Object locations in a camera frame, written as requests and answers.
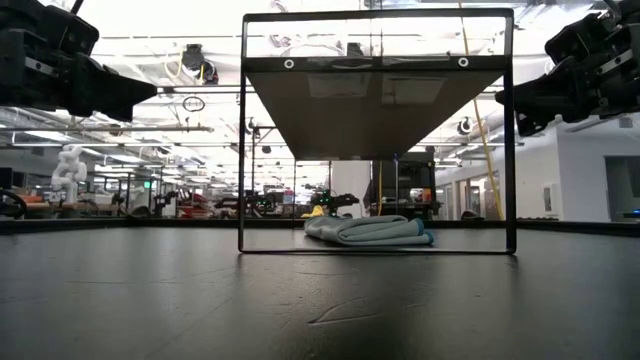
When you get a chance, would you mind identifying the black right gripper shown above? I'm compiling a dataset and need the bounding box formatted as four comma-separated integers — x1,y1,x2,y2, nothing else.
495,0,640,138

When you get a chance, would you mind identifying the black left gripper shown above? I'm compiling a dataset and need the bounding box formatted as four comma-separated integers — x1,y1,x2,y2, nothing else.
0,27,159,123

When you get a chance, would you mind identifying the black ceiling fixture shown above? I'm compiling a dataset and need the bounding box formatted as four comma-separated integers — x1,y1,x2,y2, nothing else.
180,43,220,85

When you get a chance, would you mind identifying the grey door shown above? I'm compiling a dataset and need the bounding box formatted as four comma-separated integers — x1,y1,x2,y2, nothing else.
604,154,640,222

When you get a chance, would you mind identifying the red background cart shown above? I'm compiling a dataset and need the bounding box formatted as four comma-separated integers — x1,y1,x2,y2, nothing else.
176,191,214,219

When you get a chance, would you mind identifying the black equipment rack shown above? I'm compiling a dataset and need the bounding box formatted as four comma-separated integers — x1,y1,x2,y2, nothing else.
370,151,442,220

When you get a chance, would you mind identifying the thin yellow pole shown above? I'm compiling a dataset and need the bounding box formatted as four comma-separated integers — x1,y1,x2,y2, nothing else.
377,159,385,217

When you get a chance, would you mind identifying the folded blue-grey cloth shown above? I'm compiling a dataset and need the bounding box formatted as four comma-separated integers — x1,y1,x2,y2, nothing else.
303,214,435,247

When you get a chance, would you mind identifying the yellow cable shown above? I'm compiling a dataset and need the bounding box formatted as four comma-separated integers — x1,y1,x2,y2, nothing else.
458,0,505,222

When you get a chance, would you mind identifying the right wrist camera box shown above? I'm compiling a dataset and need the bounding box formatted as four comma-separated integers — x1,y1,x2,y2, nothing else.
543,13,602,65

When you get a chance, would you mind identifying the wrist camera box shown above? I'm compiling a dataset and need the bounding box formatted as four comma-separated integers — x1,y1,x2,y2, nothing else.
543,13,602,65
0,0,101,57

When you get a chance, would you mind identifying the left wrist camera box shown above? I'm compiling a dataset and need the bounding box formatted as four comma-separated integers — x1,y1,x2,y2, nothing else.
0,0,101,57

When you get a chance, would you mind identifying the wooden shelf with black frame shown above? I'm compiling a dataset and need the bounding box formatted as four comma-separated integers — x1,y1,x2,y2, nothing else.
238,6,519,255

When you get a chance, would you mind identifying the black table frame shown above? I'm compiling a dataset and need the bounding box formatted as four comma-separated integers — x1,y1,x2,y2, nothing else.
0,217,640,236

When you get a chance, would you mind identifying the black curved hose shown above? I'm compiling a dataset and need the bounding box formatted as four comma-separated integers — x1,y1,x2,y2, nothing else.
0,187,27,220

